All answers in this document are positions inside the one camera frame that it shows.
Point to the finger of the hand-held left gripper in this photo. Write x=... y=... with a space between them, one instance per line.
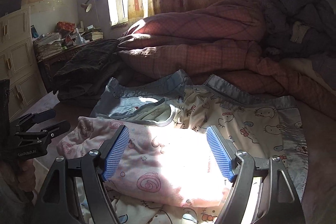
x=44 y=115
x=57 y=127

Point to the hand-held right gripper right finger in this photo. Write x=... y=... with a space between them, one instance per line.
x=221 y=153

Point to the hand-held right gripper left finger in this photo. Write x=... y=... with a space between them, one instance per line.
x=115 y=155

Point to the pink printed pajama pants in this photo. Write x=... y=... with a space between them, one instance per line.
x=162 y=161

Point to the grey folded pants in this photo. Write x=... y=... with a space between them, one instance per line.
x=78 y=94

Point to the black folded pants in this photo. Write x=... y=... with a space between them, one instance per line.
x=86 y=61

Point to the person's left hand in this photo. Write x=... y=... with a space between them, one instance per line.
x=22 y=174

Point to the carved wooden desk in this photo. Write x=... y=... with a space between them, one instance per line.
x=50 y=66

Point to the white panelled cabinet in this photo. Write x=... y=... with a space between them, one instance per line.
x=18 y=56

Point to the stack of papers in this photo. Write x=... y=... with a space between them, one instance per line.
x=47 y=45

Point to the clear plastic bottle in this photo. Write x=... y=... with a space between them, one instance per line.
x=78 y=36

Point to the red box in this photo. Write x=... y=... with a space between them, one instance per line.
x=65 y=26

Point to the bed with pink sheet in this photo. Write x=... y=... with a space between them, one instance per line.
x=312 y=134

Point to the stack of books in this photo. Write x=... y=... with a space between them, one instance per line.
x=94 y=35

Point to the pink checked quilt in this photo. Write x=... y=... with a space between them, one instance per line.
x=197 y=37

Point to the white pillow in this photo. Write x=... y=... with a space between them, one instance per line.
x=302 y=66

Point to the purple fleece blanket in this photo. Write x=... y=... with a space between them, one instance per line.
x=296 y=11

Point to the pink wall lamp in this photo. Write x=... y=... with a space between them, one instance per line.
x=86 y=6

